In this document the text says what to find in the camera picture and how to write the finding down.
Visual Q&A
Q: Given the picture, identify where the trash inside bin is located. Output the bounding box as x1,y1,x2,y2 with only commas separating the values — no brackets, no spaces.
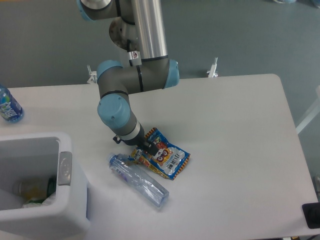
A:
12,176,57,209

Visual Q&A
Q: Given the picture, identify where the black device at table edge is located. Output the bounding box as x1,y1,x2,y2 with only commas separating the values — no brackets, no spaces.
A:
302,202,320,229

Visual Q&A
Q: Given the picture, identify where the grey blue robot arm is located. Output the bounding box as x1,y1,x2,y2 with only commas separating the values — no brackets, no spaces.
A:
77,0,180,156

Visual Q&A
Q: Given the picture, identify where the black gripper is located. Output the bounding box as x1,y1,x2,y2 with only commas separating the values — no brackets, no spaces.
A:
112,123,159,156

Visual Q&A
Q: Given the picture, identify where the blue snack wrapper bag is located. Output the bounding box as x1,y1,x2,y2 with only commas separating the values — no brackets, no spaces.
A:
130,127,190,180

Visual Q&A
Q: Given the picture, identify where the blue labelled drink bottle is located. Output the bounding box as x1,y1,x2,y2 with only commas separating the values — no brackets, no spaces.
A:
0,84,24,123

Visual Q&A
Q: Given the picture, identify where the white trash can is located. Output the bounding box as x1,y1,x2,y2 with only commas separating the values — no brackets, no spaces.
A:
0,132,90,240

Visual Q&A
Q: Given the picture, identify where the crushed clear plastic bottle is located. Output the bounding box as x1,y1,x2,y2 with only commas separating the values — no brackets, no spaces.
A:
108,153,170,208

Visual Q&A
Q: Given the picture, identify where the white frame leg right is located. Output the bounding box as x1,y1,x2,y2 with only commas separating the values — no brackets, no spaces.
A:
295,86,320,134

